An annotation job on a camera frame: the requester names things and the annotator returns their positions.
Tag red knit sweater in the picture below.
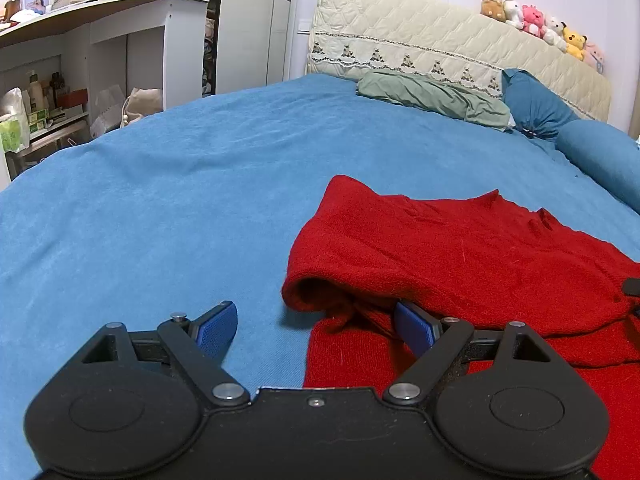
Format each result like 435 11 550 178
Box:
282 176 639 479

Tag blue rolled duvet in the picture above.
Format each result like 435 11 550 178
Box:
555 119 640 212

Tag dark blue pillow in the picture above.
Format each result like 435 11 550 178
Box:
501 68 578 139

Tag blue bed sheet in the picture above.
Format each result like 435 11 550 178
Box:
1 75 639 479

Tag light pink plush toy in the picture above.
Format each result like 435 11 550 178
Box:
584 41 605 75

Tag yellow plush toy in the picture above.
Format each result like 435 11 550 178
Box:
563 23 588 62

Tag white plush toy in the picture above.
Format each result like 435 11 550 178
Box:
503 0 524 30

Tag beige bag on floor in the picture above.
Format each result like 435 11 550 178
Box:
120 88 164 127

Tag brown plush toy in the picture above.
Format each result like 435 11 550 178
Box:
480 0 506 23

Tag green pillow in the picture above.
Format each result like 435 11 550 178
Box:
357 70 515 131

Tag white desk shelf unit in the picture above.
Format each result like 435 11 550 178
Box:
0 0 211 181

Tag cream quilted headboard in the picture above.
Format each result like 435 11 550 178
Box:
305 0 612 122

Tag grey white wardrobe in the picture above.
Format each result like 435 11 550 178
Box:
202 0 291 96

